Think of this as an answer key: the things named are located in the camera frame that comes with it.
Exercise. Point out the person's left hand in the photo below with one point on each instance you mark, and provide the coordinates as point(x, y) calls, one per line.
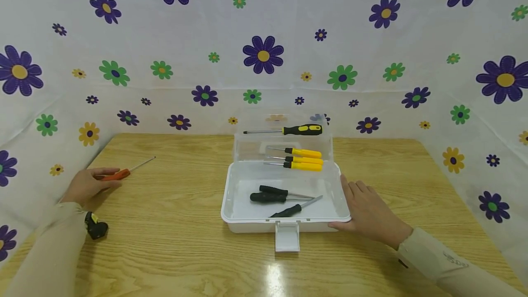
point(84, 188)

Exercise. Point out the person's right hand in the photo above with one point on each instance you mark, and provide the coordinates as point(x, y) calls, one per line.
point(371, 217)

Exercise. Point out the person's left index finger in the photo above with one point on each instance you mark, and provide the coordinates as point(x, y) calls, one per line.
point(106, 171)

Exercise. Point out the person's right thumb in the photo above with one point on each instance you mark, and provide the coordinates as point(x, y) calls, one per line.
point(340, 226)

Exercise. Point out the person's right index finger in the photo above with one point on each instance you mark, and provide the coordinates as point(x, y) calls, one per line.
point(345, 189)

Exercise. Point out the person's left thumb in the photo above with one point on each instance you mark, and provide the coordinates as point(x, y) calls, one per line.
point(112, 186)

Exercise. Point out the person's right fingers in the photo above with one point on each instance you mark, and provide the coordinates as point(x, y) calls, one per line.
point(363, 192)

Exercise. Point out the white plastic box clear lid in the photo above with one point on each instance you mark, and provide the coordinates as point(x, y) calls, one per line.
point(284, 223)

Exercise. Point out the person's right forearm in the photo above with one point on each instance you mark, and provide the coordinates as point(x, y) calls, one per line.
point(441, 265)

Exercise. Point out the person's left forearm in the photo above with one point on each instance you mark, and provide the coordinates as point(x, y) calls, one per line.
point(49, 251)

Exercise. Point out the black wrist band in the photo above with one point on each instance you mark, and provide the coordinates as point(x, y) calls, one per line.
point(96, 229)

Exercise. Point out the large black yellow screwdriver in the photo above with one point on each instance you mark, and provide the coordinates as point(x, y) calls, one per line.
point(303, 129)

